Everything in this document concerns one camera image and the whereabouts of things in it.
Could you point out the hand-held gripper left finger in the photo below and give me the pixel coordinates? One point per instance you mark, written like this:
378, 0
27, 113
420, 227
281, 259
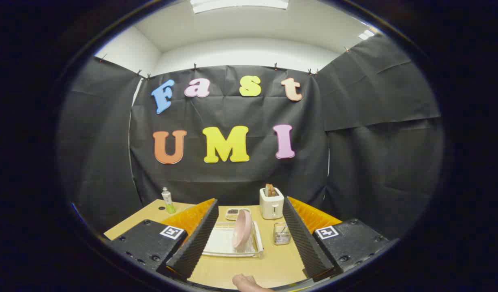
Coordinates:
198, 237

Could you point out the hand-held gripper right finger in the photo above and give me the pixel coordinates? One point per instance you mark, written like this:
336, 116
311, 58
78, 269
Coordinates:
301, 239

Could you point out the pink plate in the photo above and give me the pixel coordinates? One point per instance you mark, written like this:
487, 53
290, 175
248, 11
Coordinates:
241, 229

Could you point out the white divided condiment tray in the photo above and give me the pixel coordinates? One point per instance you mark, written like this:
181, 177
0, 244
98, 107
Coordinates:
232, 213

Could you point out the cream toaster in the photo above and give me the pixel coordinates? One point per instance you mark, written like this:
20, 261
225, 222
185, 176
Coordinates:
272, 207

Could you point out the green liquid bottle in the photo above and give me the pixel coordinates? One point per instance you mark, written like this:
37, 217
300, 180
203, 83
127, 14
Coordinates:
168, 205

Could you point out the brown bread slice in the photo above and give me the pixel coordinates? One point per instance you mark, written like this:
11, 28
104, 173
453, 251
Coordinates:
270, 190

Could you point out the black backdrop cloth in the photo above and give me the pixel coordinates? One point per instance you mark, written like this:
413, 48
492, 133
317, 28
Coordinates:
232, 178

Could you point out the ceiling light panel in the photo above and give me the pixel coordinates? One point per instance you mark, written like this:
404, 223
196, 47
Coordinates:
238, 4

